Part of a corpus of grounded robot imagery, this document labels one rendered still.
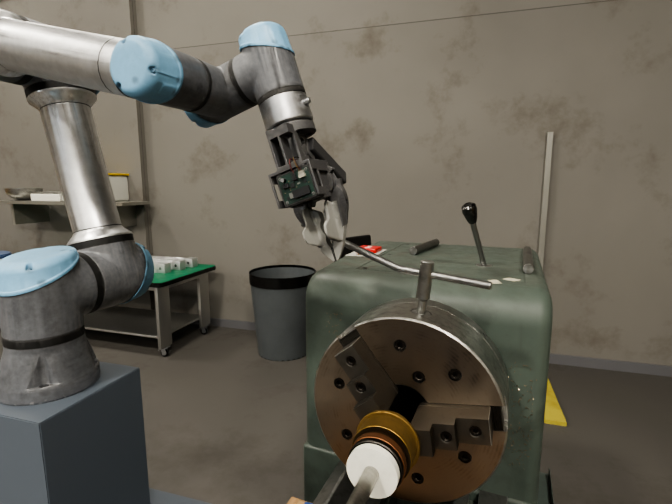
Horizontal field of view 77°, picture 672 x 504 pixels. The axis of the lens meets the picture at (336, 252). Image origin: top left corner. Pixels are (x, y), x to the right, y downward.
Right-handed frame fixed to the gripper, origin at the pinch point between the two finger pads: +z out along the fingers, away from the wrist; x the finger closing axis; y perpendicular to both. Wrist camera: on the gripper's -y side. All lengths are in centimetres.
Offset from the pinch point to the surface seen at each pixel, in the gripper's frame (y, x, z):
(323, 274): -20.0, -13.5, 4.4
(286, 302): -224, -156, 34
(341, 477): -9.4, -17.8, 43.6
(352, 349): 3.1, -0.9, 15.0
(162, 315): -193, -254, 15
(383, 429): 10.7, 3.7, 24.2
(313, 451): -16, -27, 42
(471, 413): 1.6, 13.5, 27.8
